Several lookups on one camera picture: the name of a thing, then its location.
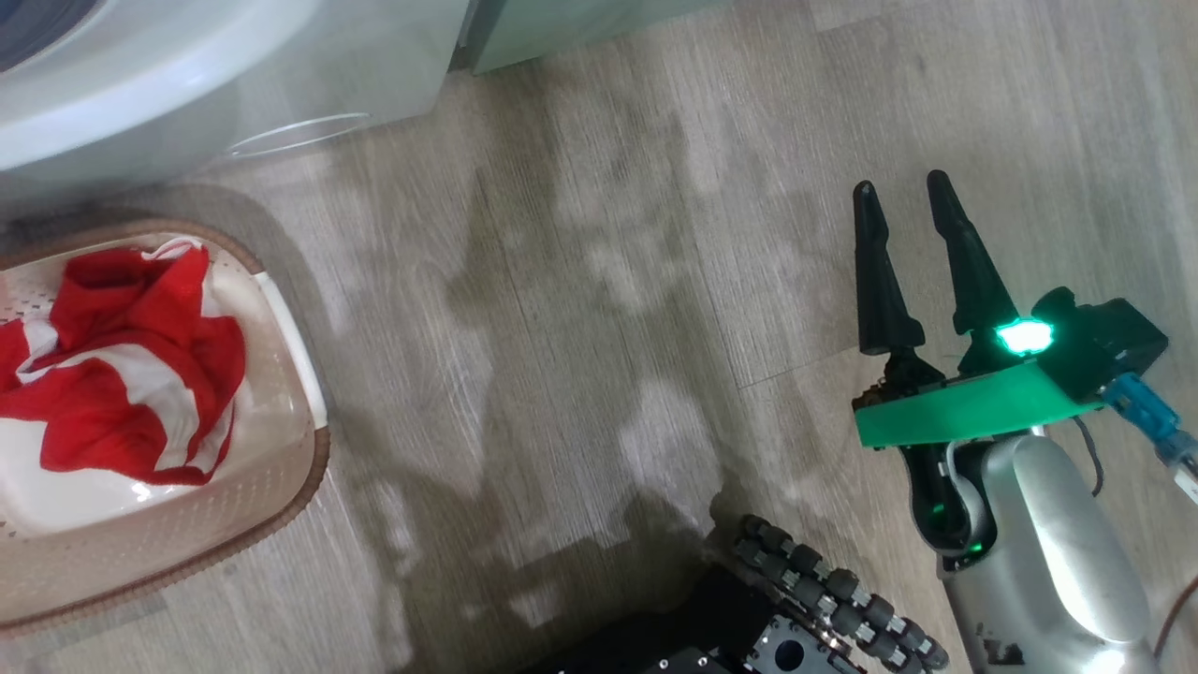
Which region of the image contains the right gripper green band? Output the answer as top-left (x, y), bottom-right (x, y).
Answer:
top-left (852, 169), bottom-right (1105, 570)

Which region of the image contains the red and white garment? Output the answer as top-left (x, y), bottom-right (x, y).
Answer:
top-left (0, 239), bottom-right (247, 486)

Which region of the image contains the white front-load washing machine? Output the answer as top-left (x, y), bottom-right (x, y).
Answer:
top-left (140, 0), bottom-right (469, 179)

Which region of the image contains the cream perforated plastic laundry basket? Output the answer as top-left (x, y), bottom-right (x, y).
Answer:
top-left (0, 217), bottom-right (330, 637)

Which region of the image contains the black roller omni wheel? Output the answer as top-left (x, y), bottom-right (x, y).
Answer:
top-left (735, 513), bottom-right (951, 674)

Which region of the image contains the wide pale green cabinet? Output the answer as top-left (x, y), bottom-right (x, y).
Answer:
top-left (468, 0), bottom-right (740, 74)

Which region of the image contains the round white filter cover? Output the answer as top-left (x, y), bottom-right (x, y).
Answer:
top-left (225, 112), bottom-right (375, 158)

